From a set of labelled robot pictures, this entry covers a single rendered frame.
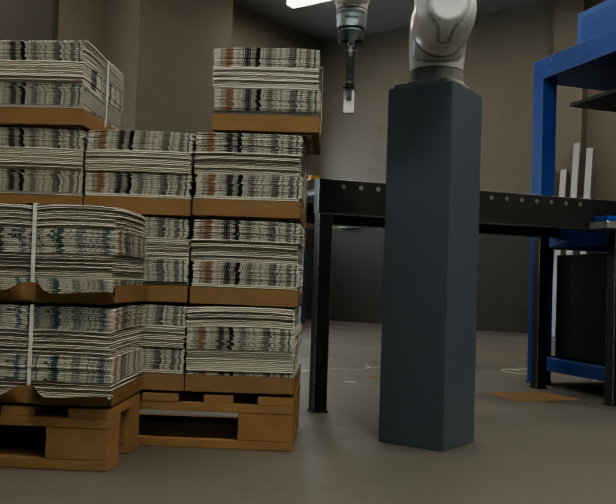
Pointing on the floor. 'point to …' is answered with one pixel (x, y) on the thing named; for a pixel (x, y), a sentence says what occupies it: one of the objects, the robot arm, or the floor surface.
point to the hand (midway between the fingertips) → (348, 101)
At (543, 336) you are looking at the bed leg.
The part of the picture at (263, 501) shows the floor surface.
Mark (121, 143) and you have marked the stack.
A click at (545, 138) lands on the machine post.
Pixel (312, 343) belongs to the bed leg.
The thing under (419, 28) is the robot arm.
